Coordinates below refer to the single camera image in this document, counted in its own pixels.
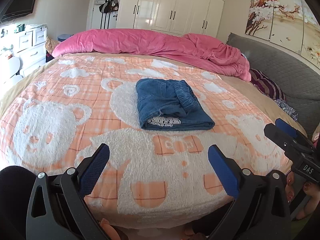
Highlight purple striped pillow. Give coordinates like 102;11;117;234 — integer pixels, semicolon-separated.
249;69;286;101

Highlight bags hanging on door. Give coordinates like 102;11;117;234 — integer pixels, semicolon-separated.
94;0;119;14

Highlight grey padded headboard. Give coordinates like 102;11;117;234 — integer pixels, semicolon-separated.
227;33;319;137

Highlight white drawer dresser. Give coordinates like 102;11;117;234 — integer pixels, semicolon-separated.
1;24;48;77

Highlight person left hand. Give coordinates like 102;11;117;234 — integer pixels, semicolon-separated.
100;218;120;240

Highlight blue denim lace-trimmed pants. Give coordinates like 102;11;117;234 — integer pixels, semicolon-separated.
136;79;215;131

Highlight beige bed sheet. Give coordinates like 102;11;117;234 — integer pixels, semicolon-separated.
1;52;306;134

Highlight blossom wall painting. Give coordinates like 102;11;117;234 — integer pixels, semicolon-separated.
245;0;319;67

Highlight cream wardrobe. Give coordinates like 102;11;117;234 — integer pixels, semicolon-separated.
86;0;228;38

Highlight orange bear pattern blanket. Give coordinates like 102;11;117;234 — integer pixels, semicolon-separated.
1;53;291;229

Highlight pink duvet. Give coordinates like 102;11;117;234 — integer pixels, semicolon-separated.
52;29;251;82

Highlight person right hand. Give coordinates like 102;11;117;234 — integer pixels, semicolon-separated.
285;171;319;220

